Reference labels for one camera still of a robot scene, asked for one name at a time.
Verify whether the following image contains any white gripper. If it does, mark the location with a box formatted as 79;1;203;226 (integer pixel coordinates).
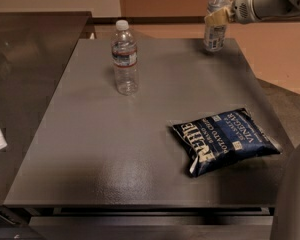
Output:
205;0;260;26

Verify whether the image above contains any clear water bottle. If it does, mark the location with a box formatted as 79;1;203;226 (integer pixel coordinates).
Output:
111;20;139;95

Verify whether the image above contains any blue potato chip bag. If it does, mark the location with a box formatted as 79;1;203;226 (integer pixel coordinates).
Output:
172;108;282;177

